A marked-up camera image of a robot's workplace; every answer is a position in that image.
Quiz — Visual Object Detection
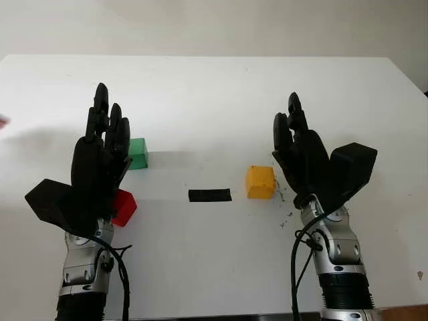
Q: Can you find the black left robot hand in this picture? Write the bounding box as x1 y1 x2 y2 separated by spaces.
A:
70 82 132 221

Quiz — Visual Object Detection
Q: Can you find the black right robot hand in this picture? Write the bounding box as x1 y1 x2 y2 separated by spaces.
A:
272 92 336 208

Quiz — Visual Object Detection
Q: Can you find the green block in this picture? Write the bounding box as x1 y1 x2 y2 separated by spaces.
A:
128 137 149 171

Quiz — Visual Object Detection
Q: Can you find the yellow block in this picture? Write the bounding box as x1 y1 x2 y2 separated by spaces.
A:
245 165 276 200

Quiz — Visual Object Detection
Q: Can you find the red block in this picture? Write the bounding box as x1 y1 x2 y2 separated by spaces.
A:
110 189 139 227

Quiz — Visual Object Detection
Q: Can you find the black tape strip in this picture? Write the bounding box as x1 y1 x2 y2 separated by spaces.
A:
188 189 232 203

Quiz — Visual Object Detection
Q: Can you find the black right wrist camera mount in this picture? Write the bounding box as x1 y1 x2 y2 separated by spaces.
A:
322 142 379 215

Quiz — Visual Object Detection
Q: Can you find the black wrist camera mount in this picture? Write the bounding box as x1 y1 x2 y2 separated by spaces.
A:
25 179 98 235
322 142 379 215

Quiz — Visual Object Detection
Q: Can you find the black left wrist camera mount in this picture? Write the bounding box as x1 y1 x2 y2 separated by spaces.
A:
25 179 98 235

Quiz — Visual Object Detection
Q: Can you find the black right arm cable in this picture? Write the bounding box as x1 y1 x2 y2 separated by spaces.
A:
290 213 335 321

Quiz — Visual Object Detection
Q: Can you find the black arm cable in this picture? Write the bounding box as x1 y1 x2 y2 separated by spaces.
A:
89 233 133 321
290 213 335 321

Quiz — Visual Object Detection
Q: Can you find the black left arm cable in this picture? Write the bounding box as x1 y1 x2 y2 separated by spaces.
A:
89 233 133 321

